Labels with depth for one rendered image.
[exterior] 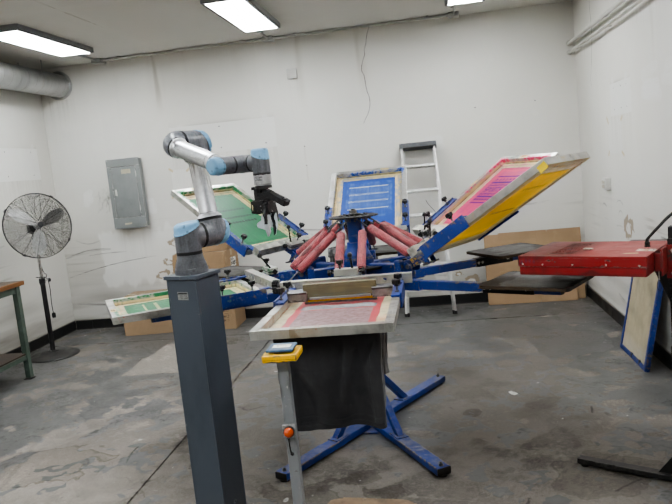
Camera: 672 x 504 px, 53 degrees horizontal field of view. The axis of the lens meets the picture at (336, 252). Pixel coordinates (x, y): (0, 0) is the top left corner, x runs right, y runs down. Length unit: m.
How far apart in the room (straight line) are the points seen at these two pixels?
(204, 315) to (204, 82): 4.94
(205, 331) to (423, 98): 4.76
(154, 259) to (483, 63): 4.19
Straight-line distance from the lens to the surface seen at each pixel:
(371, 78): 7.38
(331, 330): 2.69
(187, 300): 3.09
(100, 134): 8.18
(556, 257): 3.26
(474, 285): 3.69
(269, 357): 2.52
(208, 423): 3.21
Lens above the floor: 1.62
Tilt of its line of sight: 7 degrees down
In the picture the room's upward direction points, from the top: 6 degrees counter-clockwise
